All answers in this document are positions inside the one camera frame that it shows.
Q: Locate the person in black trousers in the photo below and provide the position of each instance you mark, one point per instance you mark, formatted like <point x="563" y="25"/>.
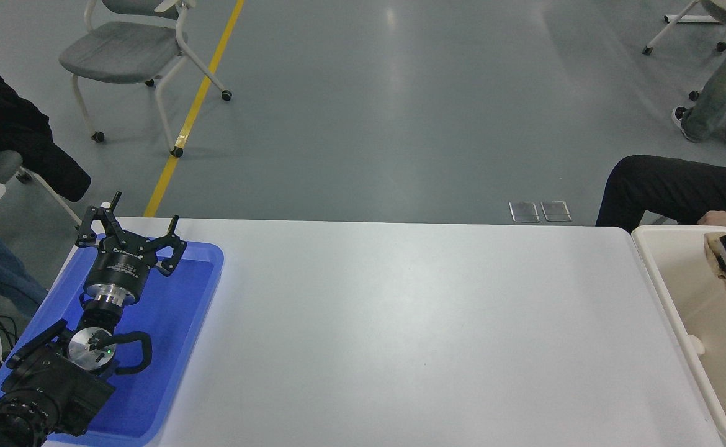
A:
<point x="661" y="186"/>

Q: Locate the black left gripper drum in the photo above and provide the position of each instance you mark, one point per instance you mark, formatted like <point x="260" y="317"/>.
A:
<point x="120" y="267"/>

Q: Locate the blue plastic tray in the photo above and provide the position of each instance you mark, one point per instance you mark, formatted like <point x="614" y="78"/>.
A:
<point x="177" y="323"/>

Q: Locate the white framed wheeled chair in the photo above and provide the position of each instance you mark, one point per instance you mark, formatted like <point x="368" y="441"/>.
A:
<point x="694" y="95"/>

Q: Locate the walking person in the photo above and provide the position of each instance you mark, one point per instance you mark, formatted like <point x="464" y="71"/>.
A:
<point x="717" y="93"/>

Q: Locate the grey chair with white frame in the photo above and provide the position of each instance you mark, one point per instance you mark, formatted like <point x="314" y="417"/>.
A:
<point x="121" y="46"/>

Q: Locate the large pale plastic bin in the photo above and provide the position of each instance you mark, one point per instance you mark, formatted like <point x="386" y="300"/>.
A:
<point x="710" y="347"/>

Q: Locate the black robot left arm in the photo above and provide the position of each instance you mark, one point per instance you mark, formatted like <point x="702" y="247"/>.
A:
<point x="46" y="385"/>

